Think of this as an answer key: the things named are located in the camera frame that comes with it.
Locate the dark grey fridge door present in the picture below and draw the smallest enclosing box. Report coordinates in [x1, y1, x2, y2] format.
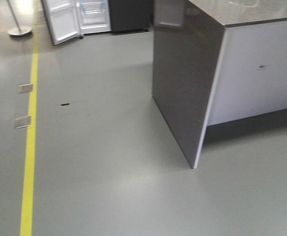
[41, 0, 81, 46]

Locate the dark grey fridge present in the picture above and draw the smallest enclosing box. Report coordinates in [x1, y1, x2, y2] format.
[77, 0, 151, 36]

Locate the grey kitchen island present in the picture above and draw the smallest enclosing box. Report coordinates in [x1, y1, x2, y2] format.
[152, 0, 287, 168]

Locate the silver floor socket plate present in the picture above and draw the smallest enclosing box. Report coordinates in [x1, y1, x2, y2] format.
[13, 116, 31, 129]
[18, 84, 33, 93]

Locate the silver sign stand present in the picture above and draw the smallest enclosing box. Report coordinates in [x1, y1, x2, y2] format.
[6, 0, 32, 37]

